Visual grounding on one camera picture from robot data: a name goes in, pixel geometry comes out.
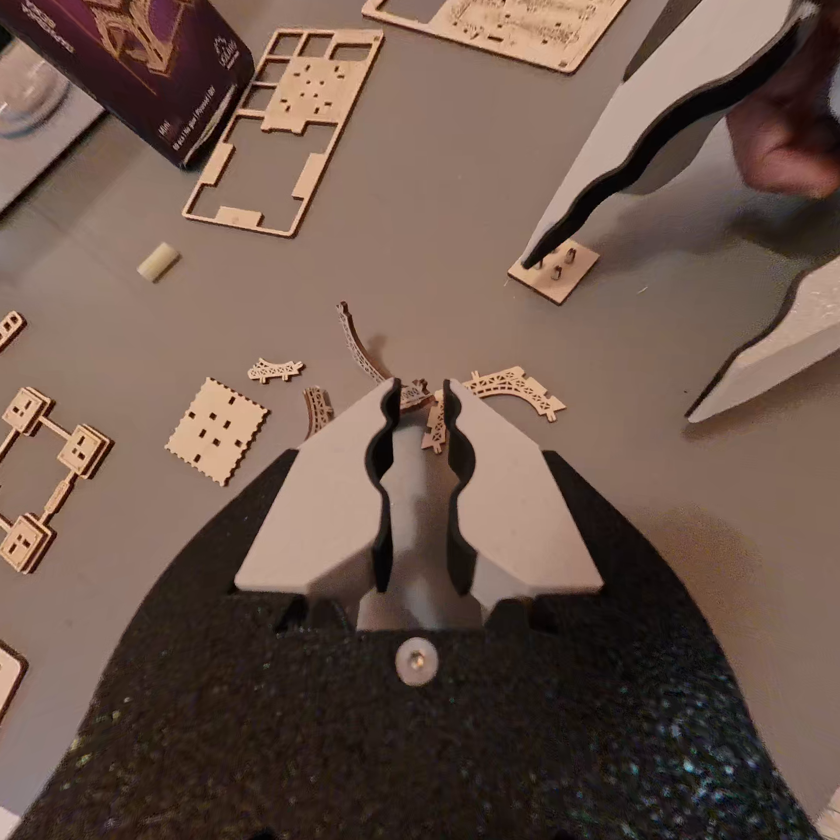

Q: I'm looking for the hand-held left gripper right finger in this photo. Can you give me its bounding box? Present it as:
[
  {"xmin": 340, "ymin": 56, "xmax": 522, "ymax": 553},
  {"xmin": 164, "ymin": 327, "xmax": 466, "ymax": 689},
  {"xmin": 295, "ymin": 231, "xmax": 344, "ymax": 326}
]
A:
[{"xmin": 443, "ymin": 378, "xmax": 605, "ymax": 608}]

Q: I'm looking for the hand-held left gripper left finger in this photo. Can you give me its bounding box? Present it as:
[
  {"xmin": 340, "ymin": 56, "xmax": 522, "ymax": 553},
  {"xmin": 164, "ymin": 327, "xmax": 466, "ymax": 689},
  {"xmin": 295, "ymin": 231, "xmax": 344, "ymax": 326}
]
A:
[{"xmin": 234, "ymin": 377, "xmax": 403, "ymax": 598}]

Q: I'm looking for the pale short cylinder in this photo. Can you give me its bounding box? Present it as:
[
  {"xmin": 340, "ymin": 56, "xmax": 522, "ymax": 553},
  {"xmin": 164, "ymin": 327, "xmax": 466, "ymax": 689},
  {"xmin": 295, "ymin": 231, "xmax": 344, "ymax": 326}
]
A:
[{"xmin": 136, "ymin": 241, "xmax": 181, "ymax": 284}]

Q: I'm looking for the small slotted wooden plate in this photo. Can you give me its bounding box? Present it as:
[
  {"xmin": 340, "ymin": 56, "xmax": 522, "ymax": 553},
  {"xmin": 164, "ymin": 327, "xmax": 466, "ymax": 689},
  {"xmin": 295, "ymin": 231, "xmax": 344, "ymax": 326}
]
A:
[{"xmin": 507, "ymin": 239, "xmax": 600, "ymax": 306}]

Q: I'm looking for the wooden sheet with cut parts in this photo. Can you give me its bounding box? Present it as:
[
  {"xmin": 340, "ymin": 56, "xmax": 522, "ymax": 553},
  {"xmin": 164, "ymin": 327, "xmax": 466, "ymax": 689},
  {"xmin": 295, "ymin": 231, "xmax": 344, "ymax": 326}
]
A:
[{"xmin": 361, "ymin": 0, "xmax": 631, "ymax": 74}]

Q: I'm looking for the square notched wooden plate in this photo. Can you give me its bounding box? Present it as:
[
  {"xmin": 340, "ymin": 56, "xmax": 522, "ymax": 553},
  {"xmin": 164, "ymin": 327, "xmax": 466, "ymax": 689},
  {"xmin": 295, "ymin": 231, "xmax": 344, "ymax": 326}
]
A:
[{"xmin": 164, "ymin": 377, "xmax": 270, "ymax": 488}]

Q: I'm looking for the wooden frame with corner blocks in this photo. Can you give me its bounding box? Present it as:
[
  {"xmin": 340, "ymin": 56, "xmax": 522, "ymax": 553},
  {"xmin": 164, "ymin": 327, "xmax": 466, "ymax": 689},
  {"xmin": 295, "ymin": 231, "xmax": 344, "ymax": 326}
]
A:
[{"xmin": 0, "ymin": 386, "xmax": 114, "ymax": 576}]

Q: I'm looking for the person's right hand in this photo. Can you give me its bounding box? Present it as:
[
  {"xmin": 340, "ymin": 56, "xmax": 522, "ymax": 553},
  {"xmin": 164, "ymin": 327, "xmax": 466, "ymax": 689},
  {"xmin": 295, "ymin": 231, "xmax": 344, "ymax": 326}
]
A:
[{"xmin": 725, "ymin": 10, "xmax": 840, "ymax": 201}]

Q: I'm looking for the grey desk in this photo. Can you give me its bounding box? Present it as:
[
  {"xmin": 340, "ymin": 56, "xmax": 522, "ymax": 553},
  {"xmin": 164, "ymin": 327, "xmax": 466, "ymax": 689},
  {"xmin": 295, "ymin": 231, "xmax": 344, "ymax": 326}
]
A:
[{"xmin": 0, "ymin": 0, "xmax": 840, "ymax": 831}]

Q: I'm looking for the wooden sheet frame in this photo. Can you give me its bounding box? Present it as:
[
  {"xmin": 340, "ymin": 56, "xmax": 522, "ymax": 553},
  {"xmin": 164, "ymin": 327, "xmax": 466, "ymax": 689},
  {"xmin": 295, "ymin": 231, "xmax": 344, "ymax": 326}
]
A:
[{"xmin": 182, "ymin": 28, "xmax": 386, "ymax": 238}]

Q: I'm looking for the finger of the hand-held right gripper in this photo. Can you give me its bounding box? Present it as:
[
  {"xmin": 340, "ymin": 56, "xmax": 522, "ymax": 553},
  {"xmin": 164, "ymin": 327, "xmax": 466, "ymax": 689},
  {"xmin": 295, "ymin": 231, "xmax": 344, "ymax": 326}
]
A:
[
  {"xmin": 521, "ymin": 0, "xmax": 823, "ymax": 270},
  {"xmin": 684, "ymin": 259, "xmax": 840, "ymax": 424}
]

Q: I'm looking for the pale panel with dark edge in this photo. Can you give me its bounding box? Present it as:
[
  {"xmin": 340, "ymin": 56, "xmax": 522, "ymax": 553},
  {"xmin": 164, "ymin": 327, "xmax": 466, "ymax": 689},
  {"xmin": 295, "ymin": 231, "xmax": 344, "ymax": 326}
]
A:
[{"xmin": 0, "ymin": 640, "xmax": 29, "ymax": 723}]

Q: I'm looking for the dark purple box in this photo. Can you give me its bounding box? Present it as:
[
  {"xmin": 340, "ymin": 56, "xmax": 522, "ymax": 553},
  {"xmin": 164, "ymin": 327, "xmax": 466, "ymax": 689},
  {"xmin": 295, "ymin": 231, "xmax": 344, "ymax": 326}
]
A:
[{"xmin": 0, "ymin": 0, "xmax": 256, "ymax": 170}]

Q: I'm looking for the clear glass bowl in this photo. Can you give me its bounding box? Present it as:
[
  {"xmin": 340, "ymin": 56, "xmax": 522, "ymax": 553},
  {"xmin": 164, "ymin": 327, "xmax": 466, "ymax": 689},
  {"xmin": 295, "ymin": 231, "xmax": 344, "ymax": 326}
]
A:
[{"xmin": 0, "ymin": 36, "xmax": 74, "ymax": 140}]

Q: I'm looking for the small wooden lattice bridge piece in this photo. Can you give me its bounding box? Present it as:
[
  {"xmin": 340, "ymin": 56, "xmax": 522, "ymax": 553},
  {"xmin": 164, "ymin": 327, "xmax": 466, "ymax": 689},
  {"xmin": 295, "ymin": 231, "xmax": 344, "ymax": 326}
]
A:
[{"xmin": 247, "ymin": 357, "xmax": 305, "ymax": 385}]

